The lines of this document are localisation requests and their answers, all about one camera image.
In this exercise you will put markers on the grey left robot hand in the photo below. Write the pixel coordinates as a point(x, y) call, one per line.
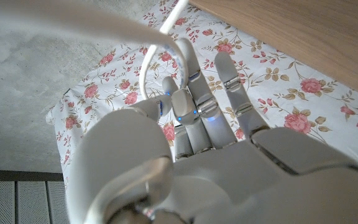
point(228, 180)

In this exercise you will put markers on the floral backdrop cloth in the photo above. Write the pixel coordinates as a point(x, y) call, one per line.
point(291, 87)

